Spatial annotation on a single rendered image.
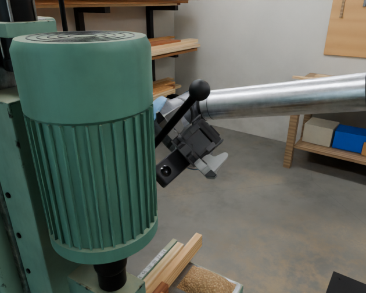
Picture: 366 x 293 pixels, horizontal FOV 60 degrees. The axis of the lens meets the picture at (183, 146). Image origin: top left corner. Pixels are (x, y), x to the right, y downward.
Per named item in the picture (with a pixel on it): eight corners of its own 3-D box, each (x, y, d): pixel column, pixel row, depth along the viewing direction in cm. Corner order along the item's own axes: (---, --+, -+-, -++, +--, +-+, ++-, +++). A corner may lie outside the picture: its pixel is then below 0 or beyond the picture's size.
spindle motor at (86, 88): (108, 286, 43) (77, 47, 30) (27, 240, 52) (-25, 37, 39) (177, 217, 57) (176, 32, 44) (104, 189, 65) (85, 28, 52)
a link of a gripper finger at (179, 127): (169, 87, 58) (190, 117, 65) (145, 109, 58) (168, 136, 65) (178, 95, 56) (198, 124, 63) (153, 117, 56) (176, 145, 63)
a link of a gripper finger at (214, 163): (235, 157, 55) (212, 139, 63) (209, 180, 54) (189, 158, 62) (244, 168, 56) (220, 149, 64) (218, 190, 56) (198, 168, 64)
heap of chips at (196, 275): (222, 310, 73) (222, 302, 72) (176, 287, 79) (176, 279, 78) (236, 285, 80) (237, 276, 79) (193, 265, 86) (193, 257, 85)
